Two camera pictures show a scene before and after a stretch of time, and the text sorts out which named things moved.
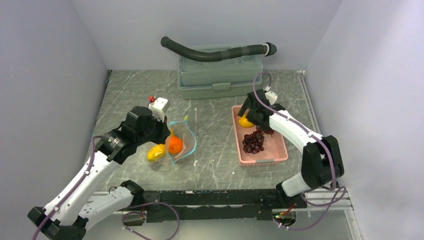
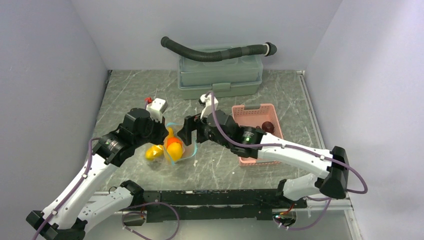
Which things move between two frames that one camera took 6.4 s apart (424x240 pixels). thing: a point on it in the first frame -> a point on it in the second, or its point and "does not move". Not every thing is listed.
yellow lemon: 156,152 does not move
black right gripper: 251,119 -> 191,123
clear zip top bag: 180,141 does not move
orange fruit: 175,145 does not move
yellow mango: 244,122 -> 175,150
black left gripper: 164,130 does not move
